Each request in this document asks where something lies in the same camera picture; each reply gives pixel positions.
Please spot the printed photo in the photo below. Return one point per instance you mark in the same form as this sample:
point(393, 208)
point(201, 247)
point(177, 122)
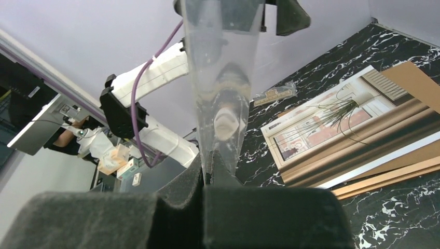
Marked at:
point(310, 144)

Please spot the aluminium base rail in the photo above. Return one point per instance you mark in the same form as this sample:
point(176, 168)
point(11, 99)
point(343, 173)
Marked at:
point(52, 77)

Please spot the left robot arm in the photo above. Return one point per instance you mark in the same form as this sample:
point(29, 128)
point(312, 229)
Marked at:
point(138, 28)

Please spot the brown backing board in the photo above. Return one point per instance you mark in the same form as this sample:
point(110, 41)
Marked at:
point(406, 136)

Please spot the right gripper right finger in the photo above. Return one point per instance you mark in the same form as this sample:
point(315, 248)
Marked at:
point(238, 216)

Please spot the small plastic bag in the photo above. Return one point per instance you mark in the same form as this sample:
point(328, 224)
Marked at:
point(285, 91)

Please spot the wooden picture frame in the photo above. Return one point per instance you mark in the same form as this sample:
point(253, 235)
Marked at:
point(392, 177)

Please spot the tissue box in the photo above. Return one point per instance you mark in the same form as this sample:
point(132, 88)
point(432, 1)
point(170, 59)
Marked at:
point(114, 159)

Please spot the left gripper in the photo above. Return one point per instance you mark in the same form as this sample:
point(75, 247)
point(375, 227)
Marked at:
point(243, 16)

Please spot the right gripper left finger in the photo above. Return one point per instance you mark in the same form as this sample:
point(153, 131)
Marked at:
point(168, 218)

